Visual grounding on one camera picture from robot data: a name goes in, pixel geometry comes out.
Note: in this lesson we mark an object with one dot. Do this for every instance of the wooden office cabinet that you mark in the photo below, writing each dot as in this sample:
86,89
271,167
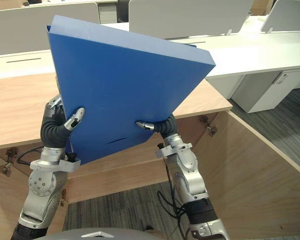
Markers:
115,140

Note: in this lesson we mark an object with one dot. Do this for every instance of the white drawer unit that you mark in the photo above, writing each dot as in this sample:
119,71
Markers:
107,13

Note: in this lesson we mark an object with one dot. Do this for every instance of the grey desk partition panel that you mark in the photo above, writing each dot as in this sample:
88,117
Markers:
190,17
32,27
286,15

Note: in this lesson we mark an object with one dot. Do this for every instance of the metal cabinet hinge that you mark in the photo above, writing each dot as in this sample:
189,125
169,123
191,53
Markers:
208,125
5,167

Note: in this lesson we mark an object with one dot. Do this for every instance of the white drawer pedestal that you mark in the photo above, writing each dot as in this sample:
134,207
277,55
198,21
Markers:
272,90

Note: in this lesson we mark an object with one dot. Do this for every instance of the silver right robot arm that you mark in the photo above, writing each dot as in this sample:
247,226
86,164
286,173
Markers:
192,185

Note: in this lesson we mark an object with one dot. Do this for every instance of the grey robot torso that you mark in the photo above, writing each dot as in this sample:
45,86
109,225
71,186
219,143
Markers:
95,233

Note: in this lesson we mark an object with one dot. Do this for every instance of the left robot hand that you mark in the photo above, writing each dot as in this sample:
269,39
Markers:
55,125

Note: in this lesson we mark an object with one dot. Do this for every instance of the blue file folder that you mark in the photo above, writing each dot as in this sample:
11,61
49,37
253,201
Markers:
125,95

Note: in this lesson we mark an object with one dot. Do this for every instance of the wooden cabinet door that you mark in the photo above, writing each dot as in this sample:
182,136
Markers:
255,175

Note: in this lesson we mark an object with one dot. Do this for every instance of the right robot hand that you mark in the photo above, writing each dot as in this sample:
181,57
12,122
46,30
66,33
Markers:
162,125

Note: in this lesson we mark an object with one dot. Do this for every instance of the white office desk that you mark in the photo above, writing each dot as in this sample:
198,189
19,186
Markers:
215,52

